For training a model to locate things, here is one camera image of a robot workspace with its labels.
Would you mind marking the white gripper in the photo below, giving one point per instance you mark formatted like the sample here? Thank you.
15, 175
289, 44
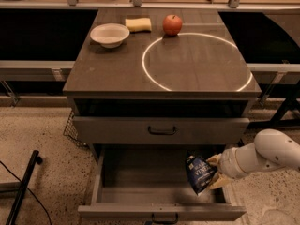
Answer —
231, 165

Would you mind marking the blue vinegar chip bag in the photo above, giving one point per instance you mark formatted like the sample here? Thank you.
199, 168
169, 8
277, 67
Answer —
199, 173

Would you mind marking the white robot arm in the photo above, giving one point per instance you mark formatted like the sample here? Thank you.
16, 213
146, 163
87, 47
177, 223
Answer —
271, 150

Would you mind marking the open middle drawer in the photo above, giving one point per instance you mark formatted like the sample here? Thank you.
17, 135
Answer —
152, 185

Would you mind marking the grey drawer cabinet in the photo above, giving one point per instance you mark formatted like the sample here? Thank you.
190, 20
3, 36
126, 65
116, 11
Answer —
198, 74

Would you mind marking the closed upper drawer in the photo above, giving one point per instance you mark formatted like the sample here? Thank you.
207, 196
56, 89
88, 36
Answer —
186, 131

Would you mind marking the red apple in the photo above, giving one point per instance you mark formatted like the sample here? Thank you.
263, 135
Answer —
172, 25

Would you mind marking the yellow sponge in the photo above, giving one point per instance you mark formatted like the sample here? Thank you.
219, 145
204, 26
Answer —
138, 25

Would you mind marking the white bowl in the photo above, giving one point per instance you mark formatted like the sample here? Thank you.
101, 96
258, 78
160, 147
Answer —
110, 35

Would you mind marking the black metal stand leg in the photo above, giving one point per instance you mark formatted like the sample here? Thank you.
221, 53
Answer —
33, 161

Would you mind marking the wire mesh basket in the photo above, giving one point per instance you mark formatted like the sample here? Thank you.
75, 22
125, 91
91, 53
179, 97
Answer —
71, 132

